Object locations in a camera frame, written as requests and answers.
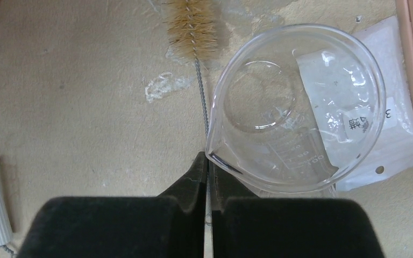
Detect brown bristle tube brush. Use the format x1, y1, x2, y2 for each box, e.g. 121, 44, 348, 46
165, 0, 218, 137

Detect small white plastic bag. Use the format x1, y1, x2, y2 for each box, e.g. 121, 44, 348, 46
296, 16, 413, 191

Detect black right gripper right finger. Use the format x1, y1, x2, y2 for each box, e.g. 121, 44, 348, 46
209, 163, 384, 257

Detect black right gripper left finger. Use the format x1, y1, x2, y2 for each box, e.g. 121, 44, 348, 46
18, 152, 208, 257

